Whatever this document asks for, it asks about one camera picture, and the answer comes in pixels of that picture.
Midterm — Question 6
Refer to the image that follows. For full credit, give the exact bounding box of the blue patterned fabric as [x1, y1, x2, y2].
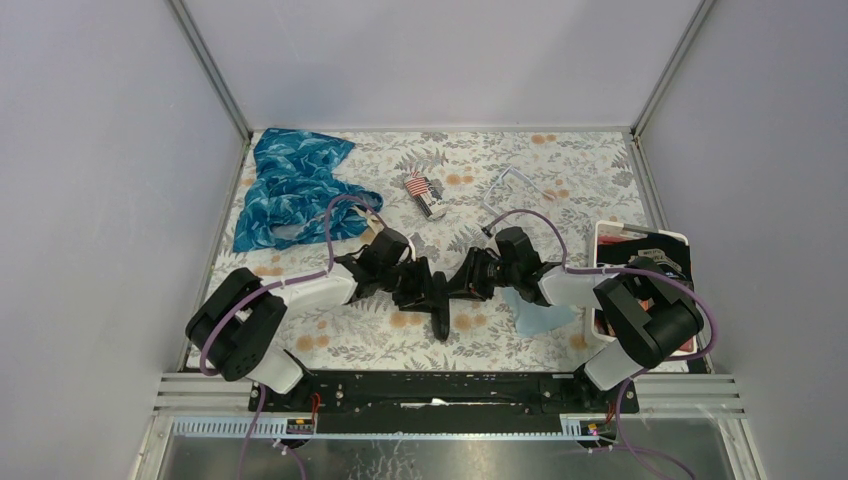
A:
[233, 128, 384, 253]

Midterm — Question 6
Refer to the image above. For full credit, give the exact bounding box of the purple cable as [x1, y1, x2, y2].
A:
[198, 195, 389, 480]
[483, 209, 720, 480]

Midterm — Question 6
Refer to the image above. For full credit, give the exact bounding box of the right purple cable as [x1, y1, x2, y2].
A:
[483, 209, 720, 480]

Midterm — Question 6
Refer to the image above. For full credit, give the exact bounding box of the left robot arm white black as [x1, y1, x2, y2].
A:
[185, 229, 450, 411]

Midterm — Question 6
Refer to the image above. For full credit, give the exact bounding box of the flag pattern glasses case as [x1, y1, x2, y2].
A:
[404, 171, 448, 221]

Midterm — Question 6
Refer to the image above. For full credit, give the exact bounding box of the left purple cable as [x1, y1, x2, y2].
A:
[198, 195, 389, 480]

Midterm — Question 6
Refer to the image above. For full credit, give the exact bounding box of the white storage bin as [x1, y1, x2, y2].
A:
[584, 220, 700, 359]

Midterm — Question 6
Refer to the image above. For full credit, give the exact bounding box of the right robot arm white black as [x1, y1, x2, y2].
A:
[446, 227, 705, 412]

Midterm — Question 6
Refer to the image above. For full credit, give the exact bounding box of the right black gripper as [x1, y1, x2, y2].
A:
[441, 246, 519, 302]

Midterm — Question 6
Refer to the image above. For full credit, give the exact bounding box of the large light blue cloth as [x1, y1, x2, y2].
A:
[501, 288, 577, 338]

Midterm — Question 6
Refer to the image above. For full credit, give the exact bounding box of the black glasses case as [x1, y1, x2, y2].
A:
[428, 271, 450, 342]

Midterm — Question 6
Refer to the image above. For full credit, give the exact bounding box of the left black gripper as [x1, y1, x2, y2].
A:
[378, 258, 446, 315]

